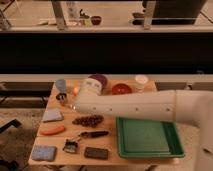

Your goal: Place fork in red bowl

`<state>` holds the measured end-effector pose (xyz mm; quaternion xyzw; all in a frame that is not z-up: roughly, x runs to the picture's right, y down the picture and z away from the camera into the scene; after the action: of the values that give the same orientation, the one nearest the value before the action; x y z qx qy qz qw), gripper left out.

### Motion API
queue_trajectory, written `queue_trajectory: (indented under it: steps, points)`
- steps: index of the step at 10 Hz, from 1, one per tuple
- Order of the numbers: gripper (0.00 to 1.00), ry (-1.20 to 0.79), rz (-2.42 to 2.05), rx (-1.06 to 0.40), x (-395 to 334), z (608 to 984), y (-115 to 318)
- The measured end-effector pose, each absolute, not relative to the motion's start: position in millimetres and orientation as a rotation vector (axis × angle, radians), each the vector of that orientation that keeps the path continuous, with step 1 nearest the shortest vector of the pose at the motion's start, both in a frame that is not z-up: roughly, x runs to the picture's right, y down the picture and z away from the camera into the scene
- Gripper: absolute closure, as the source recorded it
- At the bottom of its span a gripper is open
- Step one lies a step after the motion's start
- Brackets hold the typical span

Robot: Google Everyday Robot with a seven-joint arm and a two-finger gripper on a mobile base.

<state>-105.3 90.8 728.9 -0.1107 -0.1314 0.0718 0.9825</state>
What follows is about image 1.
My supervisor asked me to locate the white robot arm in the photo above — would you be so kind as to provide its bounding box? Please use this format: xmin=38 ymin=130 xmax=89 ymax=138
xmin=73 ymin=78 xmax=213 ymax=171

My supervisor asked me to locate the purple bowl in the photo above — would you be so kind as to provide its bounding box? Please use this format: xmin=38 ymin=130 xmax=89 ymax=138
xmin=89 ymin=73 xmax=108 ymax=90

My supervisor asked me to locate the blue cloth pad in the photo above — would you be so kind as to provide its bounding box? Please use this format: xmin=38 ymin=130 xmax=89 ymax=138
xmin=31 ymin=145 xmax=57 ymax=161

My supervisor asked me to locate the light blue cup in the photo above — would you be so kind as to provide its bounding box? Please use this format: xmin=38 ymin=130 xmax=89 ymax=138
xmin=55 ymin=79 xmax=66 ymax=93

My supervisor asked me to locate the small metal cup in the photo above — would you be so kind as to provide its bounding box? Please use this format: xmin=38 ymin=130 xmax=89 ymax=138
xmin=56 ymin=93 xmax=68 ymax=106

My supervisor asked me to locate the green plastic tray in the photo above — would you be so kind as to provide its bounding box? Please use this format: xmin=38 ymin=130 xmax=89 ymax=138
xmin=116 ymin=118 xmax=185 ymax=159

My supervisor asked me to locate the grey blue sponge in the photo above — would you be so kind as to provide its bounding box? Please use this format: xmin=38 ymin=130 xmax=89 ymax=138
xmin=42 ymin=108 xmax=63 ymax=122

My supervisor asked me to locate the dark grape bunch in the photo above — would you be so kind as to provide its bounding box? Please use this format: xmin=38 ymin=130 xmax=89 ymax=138
xmin=72 ymin=115 xmax=104 ymax=127

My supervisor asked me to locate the dark rectangular block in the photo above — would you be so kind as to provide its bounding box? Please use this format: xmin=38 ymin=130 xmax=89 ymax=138
xmin=84 ymin=147 xmax=109 ymax=160

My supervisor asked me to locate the white cup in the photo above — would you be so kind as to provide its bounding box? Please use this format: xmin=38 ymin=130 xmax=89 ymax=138
xmin=135 ymin=75 xmax=149 ymax=91

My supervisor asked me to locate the dark red background bowl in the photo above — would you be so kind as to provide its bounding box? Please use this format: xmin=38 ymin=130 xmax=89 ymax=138
xmin=91 ymin=16 xmax=102 ymax=26

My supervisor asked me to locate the orange round fruit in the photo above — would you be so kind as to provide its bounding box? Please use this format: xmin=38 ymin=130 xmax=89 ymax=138
xmin=73 ymin=87 xmax=79 ymax=96

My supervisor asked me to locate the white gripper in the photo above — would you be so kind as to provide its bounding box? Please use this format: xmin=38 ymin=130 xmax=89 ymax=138
xmin=79 ymin=78 xmax=102 ymax=95

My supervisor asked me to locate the orange carrot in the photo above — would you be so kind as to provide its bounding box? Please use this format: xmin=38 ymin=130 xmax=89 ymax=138
xmin=39 ymin=126 xmax=66 ymax=136

